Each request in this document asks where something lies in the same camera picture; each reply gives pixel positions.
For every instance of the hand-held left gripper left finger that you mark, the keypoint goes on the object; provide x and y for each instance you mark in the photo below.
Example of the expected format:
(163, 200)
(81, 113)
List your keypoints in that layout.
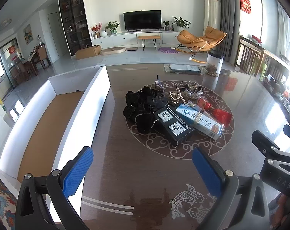
(76, 172)

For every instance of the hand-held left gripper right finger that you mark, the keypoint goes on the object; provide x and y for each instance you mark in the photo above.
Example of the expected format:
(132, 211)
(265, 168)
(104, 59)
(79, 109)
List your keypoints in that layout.
(206, 170)

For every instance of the white cardboard box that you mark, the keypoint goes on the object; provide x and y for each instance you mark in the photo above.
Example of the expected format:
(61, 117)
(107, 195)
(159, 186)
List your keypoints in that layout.
(49, 134)

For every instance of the blue white toothpaste carton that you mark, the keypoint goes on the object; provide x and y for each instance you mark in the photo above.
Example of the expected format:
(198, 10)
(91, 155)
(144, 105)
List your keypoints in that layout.
(202, 122)

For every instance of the red twisted packet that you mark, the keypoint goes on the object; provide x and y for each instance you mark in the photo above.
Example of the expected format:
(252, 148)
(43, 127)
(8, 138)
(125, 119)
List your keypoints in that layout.
(221, 116)

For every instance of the black printed carton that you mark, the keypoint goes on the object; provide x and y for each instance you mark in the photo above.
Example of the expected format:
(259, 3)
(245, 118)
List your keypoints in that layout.
(172, 127)

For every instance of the black fuzzy socks bundle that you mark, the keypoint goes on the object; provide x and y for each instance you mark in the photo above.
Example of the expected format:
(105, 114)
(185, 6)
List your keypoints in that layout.
(140, 105)

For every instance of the silver rhinestone bow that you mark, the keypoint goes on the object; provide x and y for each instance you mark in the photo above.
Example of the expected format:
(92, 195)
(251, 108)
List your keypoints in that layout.
(191, 94)

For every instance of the floral cloth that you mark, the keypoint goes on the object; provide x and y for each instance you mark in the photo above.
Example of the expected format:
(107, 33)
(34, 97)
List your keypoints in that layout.
(2, 201)

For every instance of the clear plastic hair clip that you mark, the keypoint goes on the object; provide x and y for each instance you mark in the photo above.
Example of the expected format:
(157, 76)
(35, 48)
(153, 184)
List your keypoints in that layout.
(194, 85)

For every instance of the dark wooden chair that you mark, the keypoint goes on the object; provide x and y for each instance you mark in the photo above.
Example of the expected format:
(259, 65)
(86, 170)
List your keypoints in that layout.
(249, 55)

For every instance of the clear jar with black lid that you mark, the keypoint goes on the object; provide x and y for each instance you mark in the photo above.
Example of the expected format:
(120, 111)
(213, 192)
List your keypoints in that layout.
(214, 63)

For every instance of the plastic wrapped booklet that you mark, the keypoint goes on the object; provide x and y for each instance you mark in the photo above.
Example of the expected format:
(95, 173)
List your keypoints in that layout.
(185, 69)

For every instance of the white sheer curtain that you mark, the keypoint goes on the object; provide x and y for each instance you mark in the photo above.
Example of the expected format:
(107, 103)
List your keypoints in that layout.
(285, 28)

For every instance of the orange rocking chair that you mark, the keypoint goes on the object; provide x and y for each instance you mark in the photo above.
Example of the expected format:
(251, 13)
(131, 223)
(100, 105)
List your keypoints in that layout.
(200, 40)

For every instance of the brown cardboard box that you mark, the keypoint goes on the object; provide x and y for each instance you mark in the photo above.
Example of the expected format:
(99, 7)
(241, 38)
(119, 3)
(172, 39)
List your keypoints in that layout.
(87, 52)

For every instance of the wooden dining set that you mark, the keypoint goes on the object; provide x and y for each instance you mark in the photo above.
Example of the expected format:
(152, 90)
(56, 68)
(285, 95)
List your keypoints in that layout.
(37, 57)

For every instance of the purple round mat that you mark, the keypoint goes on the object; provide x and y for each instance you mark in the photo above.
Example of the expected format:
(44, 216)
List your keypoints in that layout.
(168, 50)

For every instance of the beige cat scratcher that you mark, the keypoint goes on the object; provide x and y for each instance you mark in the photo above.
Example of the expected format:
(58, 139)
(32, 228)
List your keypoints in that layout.
(112, 50)

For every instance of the grey curtain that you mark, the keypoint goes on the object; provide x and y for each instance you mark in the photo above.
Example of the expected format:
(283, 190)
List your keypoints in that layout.
(227, 16)

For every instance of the black floor scale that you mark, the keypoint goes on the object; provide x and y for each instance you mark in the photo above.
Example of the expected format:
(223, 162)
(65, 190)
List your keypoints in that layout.
(131, 49)

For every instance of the white tv cabinet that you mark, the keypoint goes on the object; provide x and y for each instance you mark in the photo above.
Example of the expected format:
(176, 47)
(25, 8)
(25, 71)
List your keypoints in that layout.
(118, 39)

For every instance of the white door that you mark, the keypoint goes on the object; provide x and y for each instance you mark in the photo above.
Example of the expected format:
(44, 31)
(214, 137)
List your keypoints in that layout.
(55, 34)

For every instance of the covered standing air conditioner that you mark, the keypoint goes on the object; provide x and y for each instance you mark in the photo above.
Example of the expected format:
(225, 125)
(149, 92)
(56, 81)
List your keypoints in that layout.
(212, 9)

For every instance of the white round vase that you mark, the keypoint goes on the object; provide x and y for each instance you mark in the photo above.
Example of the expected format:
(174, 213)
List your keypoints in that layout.
(103, 33)

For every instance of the large leafy potted plant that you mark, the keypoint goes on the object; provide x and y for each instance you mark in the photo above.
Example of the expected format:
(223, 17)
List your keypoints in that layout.
(180, 24)

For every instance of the orange bench with black legs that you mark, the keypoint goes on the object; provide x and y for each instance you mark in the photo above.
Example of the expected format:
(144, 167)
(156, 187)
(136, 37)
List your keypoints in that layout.
(149, 37)

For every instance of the red flower arrangement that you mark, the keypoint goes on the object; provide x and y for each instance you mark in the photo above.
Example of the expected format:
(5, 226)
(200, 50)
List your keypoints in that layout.
(95, 28)

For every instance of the green potted plant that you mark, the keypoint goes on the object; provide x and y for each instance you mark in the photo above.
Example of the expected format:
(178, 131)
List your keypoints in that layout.
(112, 27)

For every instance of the small potted plant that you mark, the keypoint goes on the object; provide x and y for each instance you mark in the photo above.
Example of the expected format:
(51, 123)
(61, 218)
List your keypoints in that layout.
(166, 25)

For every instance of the dark glass display cabinet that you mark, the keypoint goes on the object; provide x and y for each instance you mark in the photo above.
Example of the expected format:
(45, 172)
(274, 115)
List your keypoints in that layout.
(74, 21)

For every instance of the black television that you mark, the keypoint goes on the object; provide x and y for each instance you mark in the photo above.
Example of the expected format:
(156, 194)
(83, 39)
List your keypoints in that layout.
(142, 20)

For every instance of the round ceiling lamp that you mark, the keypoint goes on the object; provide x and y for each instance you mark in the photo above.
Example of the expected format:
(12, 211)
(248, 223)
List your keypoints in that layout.
(5, 25)

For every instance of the blue frame glasses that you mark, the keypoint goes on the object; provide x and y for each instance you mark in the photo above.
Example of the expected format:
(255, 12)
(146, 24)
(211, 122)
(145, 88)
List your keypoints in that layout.
(158, 83)

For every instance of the red wall hanging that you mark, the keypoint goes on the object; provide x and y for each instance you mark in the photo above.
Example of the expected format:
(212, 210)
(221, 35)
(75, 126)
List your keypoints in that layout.
(245, 4)

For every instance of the framed wall painting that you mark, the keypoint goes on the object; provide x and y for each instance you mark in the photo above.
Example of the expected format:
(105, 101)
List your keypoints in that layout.
(27, 34)

